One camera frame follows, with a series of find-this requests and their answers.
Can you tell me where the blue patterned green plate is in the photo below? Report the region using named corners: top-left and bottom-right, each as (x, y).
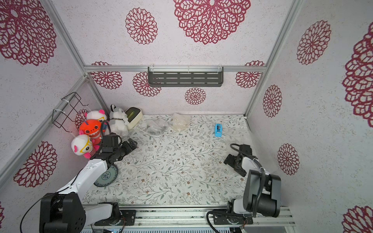
top-left (94, 164), bottom-right (119, 187)

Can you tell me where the clear bubble wrap sheet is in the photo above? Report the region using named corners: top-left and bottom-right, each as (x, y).
top-left (146, 118), bottom-right (169, 136)
top-left (222, 127), bottom-right (275, 174)
top-left (169, 113), bottom-right (192, 132)

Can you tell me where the black dinner plate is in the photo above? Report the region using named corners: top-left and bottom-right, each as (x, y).
top-left (146, 121), bottom-right (168, 135)

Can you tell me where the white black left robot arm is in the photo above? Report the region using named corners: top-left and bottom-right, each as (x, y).
top-left (39, 139), bottom-right (138, 233)

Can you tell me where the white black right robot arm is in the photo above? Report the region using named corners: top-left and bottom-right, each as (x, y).
top-left (224, 154), bottom-right (281, 217)

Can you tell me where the white plush with yellow glasses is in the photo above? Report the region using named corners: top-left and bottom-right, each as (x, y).
top-left (71, 134), bottom-right (99, 159)

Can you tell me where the orange red plush toy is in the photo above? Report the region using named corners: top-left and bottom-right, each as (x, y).
top-left (79, 119), bottom-right (101, 145)

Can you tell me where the blue tape dispenser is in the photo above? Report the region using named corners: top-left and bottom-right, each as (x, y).
top-left (214, 124), bottom-right (222, 137)

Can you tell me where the grey white husky plush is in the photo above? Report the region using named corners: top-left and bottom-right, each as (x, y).
top-left (109, 104), bottom-right (129, 139)

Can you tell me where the white pink plush toy top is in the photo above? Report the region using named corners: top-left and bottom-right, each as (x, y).
top-left (84, 109), bottom-right (107, 122)

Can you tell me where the floral table mat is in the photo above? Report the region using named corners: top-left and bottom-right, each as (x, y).
top-left (82, 115), bottom-right (249, 206)

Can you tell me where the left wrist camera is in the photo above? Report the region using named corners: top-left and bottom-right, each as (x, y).
top-left (100, 120), bottom-right (122, 153)

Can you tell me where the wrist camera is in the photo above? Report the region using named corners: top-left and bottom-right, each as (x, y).
top-left (239, 144), bottom-right (253, 158)
top-left (100, 120), bottom-right (122, 153)

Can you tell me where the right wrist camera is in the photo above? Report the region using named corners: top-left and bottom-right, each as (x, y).
top-left (239, 144), bottom-right (253, 158)

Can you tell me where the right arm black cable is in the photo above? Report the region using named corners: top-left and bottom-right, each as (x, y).
top-left (206, 143), bottom-right (267, 233)

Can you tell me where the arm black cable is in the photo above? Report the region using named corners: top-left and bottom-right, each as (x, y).
top-left (206, 143), bottom-right (267, 233)
top-left (19, 171), bottom-right (82, 233)

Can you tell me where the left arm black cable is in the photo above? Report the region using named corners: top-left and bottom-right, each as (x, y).
top-left (19, 171), bottom-right (82, 233)

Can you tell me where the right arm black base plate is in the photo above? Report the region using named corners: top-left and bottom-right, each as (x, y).
top-left (210, 209), bottom-right (254, 225)

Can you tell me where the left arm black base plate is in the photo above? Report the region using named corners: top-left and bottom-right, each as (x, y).
top-left (94, 210), bottom-right (137, 226)

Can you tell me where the black wire basket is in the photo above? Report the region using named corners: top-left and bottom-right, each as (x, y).
top-left (51, 92), bottom-right (85, 133)

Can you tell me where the grey wall shelf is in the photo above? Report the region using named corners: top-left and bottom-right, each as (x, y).
top-left (147, 67), bottom-right (224, 87)

